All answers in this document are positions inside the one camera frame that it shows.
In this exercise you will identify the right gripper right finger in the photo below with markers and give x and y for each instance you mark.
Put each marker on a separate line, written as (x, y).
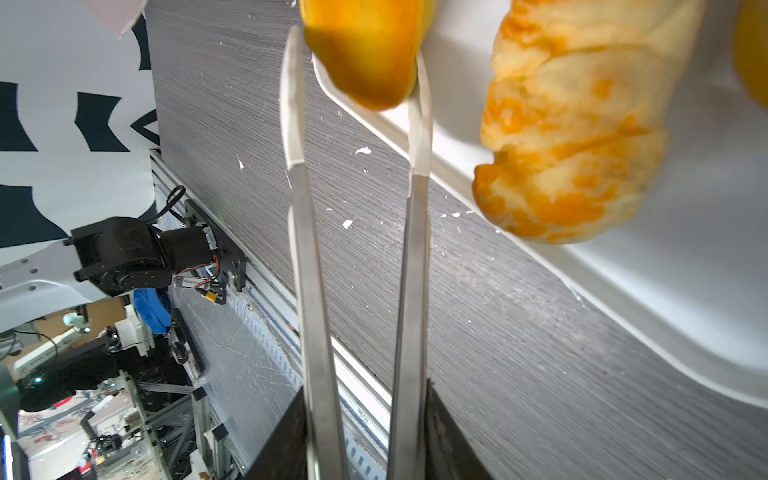
(407, 446)

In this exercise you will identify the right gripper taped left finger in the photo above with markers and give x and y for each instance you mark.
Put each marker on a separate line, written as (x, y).
(326, 453)

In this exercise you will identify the long braided fake bread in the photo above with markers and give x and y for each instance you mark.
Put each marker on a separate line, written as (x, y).
(575, 113)

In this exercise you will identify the round yellow fake bun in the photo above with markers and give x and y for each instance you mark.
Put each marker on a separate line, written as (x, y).
(368, 47)

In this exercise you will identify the red white paper bag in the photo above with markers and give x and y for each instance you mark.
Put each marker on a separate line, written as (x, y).
(119, 15)

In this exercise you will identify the yellow fake bagel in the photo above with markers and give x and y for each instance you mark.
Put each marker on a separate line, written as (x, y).
(750, 49)

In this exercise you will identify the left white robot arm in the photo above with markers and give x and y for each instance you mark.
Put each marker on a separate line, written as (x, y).
(102, 260)

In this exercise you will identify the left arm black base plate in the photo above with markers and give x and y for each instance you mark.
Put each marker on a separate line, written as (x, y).
(226, 272)

